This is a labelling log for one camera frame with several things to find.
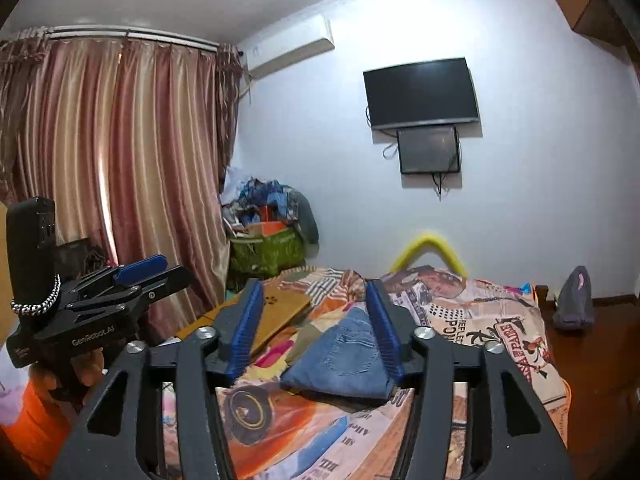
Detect white air conditioner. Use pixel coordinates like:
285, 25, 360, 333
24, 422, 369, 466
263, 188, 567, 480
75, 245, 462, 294
237, 14, 335, 80

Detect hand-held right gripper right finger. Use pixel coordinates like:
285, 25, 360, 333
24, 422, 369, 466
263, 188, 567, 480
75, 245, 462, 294
365, 278, 576, 480

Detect person's left hand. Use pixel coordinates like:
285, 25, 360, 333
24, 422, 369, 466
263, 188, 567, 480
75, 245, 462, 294
30, 347, 108, 401

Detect pile of clothes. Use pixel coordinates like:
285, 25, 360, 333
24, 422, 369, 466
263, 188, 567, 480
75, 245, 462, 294
222, 176, 319, 246

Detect bed with printed blanket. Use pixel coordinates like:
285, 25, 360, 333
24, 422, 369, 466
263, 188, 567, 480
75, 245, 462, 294
160, 265, 571, 480

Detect white curtain rod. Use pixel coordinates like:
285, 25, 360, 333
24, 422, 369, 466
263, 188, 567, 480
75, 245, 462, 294
0, 25, 221, 53

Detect green bag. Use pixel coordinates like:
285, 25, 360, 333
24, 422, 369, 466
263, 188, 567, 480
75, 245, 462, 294
229, 230, 306, 281

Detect wooden wardrobe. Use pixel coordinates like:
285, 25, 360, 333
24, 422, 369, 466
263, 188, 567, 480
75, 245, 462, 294
547, 0, 640, 76

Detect orange cloth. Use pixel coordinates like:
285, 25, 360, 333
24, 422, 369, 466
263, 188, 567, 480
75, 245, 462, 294
0, 380, 76, 466

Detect grey backpack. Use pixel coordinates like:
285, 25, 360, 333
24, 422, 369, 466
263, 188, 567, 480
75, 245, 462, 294
552, 266, 596, 331

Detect yellow curved cushion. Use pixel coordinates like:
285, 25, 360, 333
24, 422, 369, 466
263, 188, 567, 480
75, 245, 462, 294
390, 230, 468, 278

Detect striped pink curtain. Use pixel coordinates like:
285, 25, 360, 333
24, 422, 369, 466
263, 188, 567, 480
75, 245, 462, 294
0, 30, 246, 346

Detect blue denim pants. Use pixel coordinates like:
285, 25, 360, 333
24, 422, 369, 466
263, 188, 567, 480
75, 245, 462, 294
280, 306, 401, 401

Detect black wall television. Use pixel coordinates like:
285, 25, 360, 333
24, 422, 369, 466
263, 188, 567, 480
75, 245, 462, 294
362, 57, 481, 131

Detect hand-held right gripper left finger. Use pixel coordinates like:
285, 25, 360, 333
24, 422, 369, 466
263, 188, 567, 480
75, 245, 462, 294
50, 278, 265, 480

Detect black monitor cable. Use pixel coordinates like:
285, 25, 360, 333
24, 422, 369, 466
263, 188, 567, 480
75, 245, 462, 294
431, 170, 452, 202

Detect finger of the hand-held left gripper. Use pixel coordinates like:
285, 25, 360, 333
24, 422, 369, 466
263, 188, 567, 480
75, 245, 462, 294
75, 255, 168, 293
67, 265, 192, 311

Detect small black wall monitor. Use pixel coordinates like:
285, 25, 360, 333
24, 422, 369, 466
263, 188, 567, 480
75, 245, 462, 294
396, 125, 461, 176

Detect wooden board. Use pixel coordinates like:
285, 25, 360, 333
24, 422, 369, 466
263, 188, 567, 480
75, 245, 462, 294
175, 285, 313, 356

